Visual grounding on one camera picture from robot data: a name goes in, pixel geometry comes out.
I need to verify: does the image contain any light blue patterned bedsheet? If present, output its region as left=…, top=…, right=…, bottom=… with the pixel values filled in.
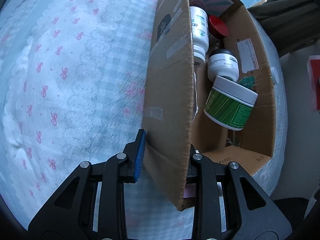
left=0, top=0, right=289, bottom=239

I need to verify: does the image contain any pink paper sheet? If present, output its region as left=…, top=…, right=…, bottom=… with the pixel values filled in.
left=183, top=184, right=196, bottom=198

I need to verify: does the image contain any red white box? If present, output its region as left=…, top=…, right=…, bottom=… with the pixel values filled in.
left=306, top=55, right=320, bottom=111

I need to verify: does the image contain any white bottle black cap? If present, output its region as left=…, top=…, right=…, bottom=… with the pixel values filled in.
left=207, top=49, right=239, bottom=82

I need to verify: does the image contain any brown cardboard box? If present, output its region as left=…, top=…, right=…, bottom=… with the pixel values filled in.
left=142, top=0, right=276, bottom=211

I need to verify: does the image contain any red lid jar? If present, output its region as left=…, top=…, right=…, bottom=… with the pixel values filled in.
left=208, top=15, right=229, bottom=40

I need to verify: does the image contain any dark grey right curtain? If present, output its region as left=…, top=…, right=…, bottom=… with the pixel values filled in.
left=248, top=0, right=319, bottom=57

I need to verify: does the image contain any green label white jar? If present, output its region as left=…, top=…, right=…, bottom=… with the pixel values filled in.
left=203, top=76, right=258, bottom=131

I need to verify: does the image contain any tall white supplement bottle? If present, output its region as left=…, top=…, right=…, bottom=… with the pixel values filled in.
left=190, top=6, right=209, bottom=68

